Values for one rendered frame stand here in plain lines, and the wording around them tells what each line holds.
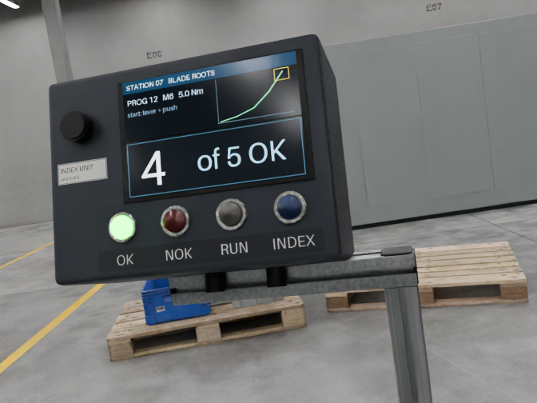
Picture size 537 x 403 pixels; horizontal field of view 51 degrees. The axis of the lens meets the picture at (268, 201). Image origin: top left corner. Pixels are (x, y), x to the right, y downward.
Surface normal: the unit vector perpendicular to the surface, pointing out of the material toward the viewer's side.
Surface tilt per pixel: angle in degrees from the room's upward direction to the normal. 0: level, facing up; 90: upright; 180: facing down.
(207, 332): 90
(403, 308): 90
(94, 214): 75
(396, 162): 90
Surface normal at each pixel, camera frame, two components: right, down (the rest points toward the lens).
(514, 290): -0.30, 0.11
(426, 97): -0.02, 0.11
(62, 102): -0.25, -0.11
